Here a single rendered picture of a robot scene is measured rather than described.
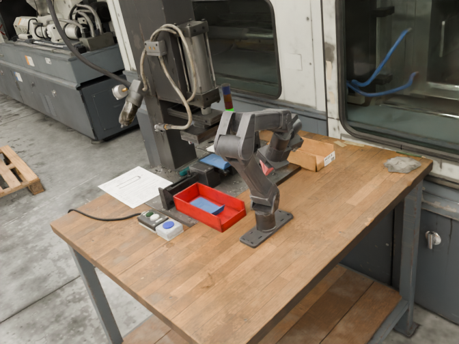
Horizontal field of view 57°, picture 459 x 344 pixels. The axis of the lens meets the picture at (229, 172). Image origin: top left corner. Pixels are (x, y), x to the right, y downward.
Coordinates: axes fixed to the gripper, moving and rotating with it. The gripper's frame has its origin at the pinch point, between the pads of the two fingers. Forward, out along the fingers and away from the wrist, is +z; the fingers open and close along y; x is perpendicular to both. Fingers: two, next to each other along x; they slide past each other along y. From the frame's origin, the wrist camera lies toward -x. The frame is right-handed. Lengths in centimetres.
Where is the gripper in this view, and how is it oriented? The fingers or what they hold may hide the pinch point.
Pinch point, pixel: (266, 173)
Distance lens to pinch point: 151.2
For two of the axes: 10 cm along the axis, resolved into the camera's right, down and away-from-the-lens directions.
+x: -7.9, 3.3, -5.2
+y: -5.8, -6.8, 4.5
